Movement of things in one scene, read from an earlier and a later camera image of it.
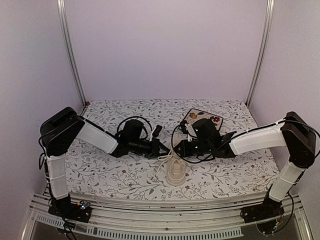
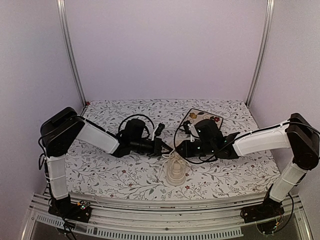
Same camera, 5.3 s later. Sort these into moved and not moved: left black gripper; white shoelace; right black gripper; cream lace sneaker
Moved: white shoelace
Not moved: cream lace sneaker; left black gripper; right black gripper
